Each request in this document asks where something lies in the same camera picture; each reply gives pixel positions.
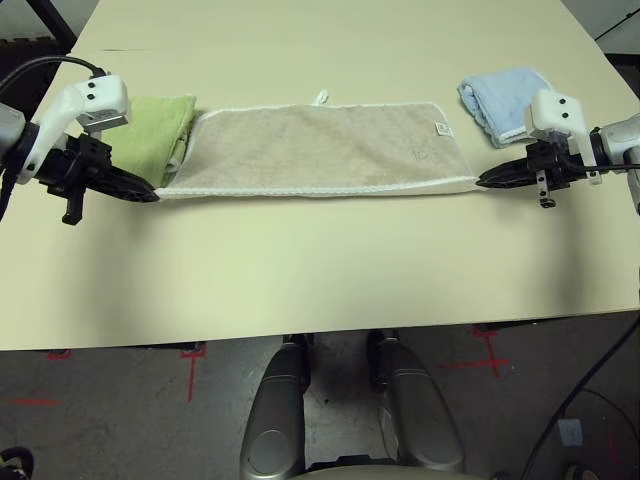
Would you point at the black metal table frame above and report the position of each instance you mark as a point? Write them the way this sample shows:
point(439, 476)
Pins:
point(62, 22)

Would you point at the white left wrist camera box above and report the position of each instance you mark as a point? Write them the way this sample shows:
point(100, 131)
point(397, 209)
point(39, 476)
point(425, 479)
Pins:
point(100, 95)

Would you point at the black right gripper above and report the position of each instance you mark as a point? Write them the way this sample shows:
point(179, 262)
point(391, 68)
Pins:
point(550, 162)

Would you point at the small grey floor adapter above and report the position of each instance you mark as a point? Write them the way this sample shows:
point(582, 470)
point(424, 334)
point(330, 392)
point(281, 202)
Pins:
point(570, 432)

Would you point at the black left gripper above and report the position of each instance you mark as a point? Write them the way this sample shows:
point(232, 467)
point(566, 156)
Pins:
point(75, 165)

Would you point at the black foam floor mat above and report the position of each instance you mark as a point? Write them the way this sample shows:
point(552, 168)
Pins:
point(15, 50)

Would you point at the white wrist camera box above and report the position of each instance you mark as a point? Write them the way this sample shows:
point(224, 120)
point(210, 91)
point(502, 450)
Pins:
point(555, 112)
point(100, 95)

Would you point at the beige towel with white trim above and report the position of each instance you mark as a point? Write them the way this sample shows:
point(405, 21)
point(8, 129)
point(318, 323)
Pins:
point(310, 145)

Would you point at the grey robot left leg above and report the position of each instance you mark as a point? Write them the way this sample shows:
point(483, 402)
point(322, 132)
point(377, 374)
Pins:
point(275, 415)

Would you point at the grey robot leg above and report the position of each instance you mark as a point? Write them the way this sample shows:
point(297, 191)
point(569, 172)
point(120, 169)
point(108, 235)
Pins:
point(275, 415)
point(420, 415)

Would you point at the light blue folded towel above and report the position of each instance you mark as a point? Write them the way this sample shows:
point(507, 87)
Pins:
point(500, 105)

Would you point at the green folded towel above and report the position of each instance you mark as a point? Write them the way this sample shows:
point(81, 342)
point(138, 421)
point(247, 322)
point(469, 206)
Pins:
point(150, 130)

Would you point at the grey robot right leg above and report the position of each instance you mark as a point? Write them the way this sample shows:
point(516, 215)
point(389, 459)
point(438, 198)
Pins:
point(420, 415)

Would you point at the white and yellow sneaker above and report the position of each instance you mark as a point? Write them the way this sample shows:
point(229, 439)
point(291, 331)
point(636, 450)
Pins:
point(582, 474)

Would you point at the black table foot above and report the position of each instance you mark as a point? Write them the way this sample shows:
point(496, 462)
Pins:
point(175, 345)
point(487, 328)

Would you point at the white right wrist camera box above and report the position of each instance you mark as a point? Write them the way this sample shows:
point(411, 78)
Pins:
point(555, 112)

